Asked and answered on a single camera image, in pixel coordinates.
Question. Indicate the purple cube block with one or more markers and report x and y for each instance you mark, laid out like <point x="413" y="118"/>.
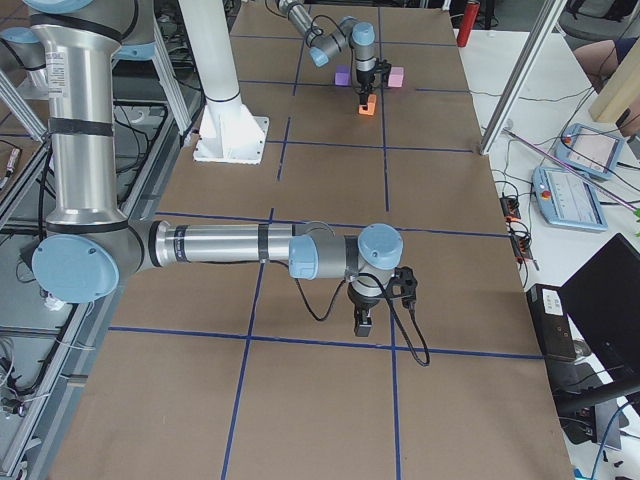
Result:
<point x="342" y="76"/>

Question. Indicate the reacher stick with green tip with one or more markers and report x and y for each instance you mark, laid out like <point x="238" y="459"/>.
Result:
<point x="614" y="197"/>

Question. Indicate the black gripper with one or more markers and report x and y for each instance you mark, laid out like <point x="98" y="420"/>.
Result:
<point x="364" y="78"/>
<point x="363" y="303"/>

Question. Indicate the aluminium frame post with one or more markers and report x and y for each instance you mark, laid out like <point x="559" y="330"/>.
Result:
<point x="543" y="26"/>

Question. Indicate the black monitor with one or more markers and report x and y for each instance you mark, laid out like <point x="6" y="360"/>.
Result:
<point x="602" y="300"/>

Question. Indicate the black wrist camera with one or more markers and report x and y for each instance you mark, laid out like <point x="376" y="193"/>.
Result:
<point x="382" y="71"/>
<point x="403" y="286"/>

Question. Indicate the near blue teach pendant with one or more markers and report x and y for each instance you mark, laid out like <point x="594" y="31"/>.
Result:
<point x="566" y="201"/>

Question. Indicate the wooden beam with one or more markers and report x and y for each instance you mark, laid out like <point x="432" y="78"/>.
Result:
<point x="621" y="90"/>

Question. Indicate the blue teach pendant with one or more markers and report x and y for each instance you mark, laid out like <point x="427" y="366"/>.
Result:
<point x="589" y="150"/>
<point x="566" y="201"/>

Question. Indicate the pink cube block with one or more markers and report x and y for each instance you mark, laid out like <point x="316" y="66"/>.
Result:
<point x="395" y="77"/>

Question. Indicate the black desktop computer box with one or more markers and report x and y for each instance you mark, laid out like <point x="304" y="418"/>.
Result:
<point x="550" y="323"/>

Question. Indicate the red cylinder bottle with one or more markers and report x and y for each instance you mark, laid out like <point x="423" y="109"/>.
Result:
<point x="467" y="23"/>

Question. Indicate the white pillar with base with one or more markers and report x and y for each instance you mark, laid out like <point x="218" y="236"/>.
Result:
<point x="229" y="133"/>

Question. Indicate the orange cube block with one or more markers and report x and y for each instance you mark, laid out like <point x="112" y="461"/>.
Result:
<point x="369" y="107"/>

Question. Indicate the far blue teach pendant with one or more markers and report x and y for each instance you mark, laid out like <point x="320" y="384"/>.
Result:
<point x="589" y="150"/>

